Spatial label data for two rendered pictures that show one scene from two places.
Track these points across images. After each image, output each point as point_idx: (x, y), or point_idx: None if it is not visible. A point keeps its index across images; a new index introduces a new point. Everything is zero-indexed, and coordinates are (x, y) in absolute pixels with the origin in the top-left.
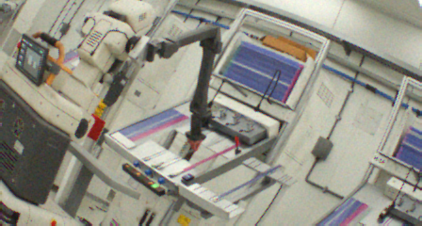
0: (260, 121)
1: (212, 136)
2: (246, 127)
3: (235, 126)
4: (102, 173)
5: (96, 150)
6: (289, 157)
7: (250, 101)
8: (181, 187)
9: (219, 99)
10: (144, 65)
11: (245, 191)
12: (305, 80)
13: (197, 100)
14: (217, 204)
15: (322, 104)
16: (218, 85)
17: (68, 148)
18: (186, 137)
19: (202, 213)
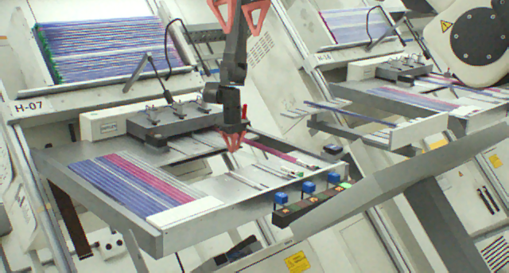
0: (188, 99)
1: (184, 143)
2: (196, 111)
3: (190, 115)
4: (495, 127)
5: None
6: None
7: (137, 93)
8: (396, 134)
9: (100, 114)
10: None
11: (348, 130)
12: (173, 33)
13: (242, 56)
14: (434, 115)
15: None
16: (64, 103)
17: (436, 163)
18: (231, 133)
19: (418, 150)
